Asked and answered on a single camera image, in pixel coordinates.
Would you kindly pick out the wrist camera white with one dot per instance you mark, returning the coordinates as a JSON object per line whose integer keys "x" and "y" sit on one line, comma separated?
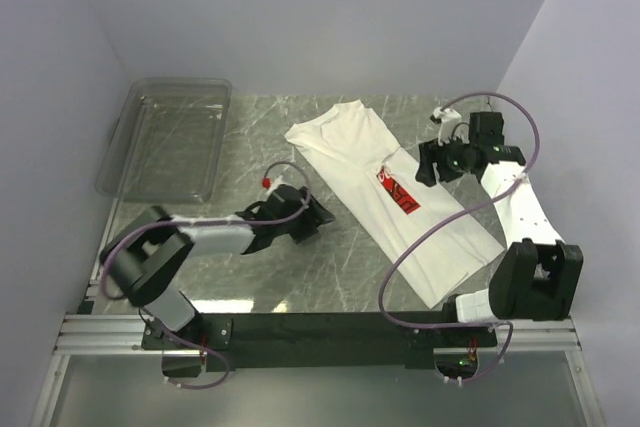
{"x": 447, "y": 119}
{"x": 270, "y": 184}

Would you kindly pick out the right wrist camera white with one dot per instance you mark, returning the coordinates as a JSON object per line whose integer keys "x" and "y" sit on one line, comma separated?
{"x": 447, "y": 119}

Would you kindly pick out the clear plastic bin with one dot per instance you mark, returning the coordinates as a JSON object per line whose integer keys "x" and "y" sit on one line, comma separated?
{"x": 167, "y": 141}

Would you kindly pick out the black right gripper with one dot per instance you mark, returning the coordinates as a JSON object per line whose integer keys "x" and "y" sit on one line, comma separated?
{"x": 429, "y": 153}

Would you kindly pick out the white t-shirt red print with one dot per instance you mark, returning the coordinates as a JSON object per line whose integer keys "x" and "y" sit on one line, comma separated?
{"x": 361, "y": 161}

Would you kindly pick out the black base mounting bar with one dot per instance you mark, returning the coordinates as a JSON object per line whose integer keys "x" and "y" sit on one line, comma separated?
{"x": 300, "y": 340}

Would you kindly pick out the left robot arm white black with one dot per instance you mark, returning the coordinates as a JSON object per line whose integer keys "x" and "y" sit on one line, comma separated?
{"x": 144, "y": 257}

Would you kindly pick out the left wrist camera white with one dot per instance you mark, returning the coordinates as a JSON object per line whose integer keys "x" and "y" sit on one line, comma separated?
{"x": 270, "y": 184}

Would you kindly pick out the aluminium frame rail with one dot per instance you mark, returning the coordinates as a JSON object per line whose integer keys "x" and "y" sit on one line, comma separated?
{"x": 104, "y": 374}

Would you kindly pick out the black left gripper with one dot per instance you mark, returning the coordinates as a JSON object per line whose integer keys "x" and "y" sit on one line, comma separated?
{"x": 314, "y": 216}

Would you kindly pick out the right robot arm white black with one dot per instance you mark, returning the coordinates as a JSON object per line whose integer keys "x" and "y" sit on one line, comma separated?
{"x": 538, "y": 275}

